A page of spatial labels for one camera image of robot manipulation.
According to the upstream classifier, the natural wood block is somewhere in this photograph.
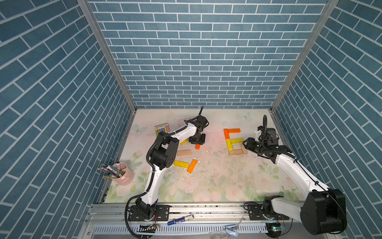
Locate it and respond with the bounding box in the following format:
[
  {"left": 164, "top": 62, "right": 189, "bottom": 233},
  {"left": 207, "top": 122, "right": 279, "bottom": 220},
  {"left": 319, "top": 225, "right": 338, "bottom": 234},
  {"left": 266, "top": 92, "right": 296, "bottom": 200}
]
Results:
[
  {"left": 177, "top": 149, "right": 192, "bottom": 156},
  {"left": 228, "top": 149, "right": 244, "bottom": 156},
  {"left": 240, "top": 143, "right": 248, "bottom": 154}
]

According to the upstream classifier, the yellow block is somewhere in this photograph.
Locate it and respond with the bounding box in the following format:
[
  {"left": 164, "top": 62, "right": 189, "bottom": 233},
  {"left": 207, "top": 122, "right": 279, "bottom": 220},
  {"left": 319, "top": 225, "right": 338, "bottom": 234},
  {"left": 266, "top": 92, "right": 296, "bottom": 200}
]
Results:
[
  {"left": 174, "top": 160, "right": 190, "bottom": 168},
  {"left": 230, "top": 138, "right": 244, "bottom": 144},
  {"left": 226, "top": 139, "right": 233, "bottom": 151},
  {"left": 180, "top": 137, "right": 190, "bottom": 145}
]

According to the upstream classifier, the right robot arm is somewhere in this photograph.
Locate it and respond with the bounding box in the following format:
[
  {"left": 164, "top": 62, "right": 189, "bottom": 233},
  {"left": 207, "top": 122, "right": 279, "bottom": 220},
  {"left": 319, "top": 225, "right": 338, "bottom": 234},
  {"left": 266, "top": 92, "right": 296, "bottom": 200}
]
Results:
[{"left": 243, "top": 125, "right": 348, "bottom": 235}]

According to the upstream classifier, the aluminium rail frame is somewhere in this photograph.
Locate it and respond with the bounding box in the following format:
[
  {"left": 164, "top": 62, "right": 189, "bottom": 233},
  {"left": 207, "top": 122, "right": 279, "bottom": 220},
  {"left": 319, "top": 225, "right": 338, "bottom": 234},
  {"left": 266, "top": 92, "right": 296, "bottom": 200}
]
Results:
[{"left": 78, "top": 202, "right": 339, "bottom": 239}]

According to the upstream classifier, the pink pen cup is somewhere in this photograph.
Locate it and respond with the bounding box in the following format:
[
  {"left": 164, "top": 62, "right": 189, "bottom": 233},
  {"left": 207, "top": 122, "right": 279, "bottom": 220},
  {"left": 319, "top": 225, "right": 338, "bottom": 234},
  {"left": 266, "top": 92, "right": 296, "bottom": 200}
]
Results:
[{"left": 98, "top": 162, "right": 134, "bottom": 186}]

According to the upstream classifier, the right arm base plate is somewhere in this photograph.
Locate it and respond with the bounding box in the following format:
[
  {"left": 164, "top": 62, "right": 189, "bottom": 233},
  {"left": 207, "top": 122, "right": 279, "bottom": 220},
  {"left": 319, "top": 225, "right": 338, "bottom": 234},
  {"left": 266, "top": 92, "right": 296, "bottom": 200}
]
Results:
[{"left": 243, "top": 202, "right": 289, "bottom": 221}]

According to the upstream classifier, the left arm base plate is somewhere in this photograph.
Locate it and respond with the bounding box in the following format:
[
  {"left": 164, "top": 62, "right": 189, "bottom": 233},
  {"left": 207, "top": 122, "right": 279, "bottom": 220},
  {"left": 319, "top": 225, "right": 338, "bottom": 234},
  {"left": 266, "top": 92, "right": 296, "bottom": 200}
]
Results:
[{"left": 128, "top": 205, "right": 170, "bottom": 222}]

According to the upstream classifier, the pink pencil case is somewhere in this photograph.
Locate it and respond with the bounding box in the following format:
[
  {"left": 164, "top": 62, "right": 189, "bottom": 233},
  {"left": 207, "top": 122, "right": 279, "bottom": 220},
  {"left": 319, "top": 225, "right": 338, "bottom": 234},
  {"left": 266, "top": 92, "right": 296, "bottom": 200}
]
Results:
[{"left": 177, "top": 119, "right": 188, "bottom": 128}]

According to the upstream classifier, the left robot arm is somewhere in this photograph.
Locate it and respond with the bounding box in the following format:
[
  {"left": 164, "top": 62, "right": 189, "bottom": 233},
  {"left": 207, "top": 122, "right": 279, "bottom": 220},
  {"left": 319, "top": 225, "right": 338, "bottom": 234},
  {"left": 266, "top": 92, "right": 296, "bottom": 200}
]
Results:
[{"left": 135, "top": 115, "right": 209, "bottom": 220}]

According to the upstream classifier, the coloured marker box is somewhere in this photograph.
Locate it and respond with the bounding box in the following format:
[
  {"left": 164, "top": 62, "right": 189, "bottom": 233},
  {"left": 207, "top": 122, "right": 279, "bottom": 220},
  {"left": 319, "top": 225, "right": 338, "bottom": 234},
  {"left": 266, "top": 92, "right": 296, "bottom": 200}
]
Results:
[{"left": 154, "top": 122, "right": 170, "bottom": 136}]

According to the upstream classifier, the blue screwdriver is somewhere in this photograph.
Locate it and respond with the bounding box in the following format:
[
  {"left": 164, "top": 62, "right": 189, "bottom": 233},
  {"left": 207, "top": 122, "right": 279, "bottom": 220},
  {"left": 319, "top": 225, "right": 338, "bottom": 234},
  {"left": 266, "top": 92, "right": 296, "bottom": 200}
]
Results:
[{"left": 167, "top": 214, "right": 194, "bottom": 226}]

